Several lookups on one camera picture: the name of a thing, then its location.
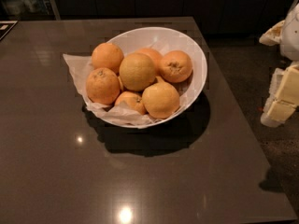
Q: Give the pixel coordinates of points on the white ceramic bowl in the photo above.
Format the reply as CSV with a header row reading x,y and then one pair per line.
x,y
163,40

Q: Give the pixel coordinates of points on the small orange at front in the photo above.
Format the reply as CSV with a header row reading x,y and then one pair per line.
x,y
133,100

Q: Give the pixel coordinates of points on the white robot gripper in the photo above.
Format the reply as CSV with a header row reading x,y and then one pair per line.
x,y
291,36

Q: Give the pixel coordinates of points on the orange at back right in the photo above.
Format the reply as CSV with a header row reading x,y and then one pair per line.
x,y
175,66

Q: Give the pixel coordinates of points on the orange at back centre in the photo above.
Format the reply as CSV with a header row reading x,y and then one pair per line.
x,y
155,55

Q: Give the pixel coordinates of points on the orange at front right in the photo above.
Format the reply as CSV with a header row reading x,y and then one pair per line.
x,y
161,99

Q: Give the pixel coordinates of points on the white crumpled paper liner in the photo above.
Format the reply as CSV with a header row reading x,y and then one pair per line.
x,y
76,66

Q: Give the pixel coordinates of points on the orange at front left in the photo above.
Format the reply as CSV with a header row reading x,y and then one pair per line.
x,y
103,86

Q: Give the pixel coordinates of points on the dark stovetop corner panel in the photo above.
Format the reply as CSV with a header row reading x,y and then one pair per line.
x,y
6,27

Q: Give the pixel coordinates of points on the yellowish orange in centre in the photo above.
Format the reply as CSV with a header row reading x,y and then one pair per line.
x,y
137,72

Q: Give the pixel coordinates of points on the orange at back left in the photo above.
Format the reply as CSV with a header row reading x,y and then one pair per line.
x,y
107,55

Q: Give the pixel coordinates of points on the glass cabinet with items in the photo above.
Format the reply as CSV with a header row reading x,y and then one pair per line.
x,y
28,10

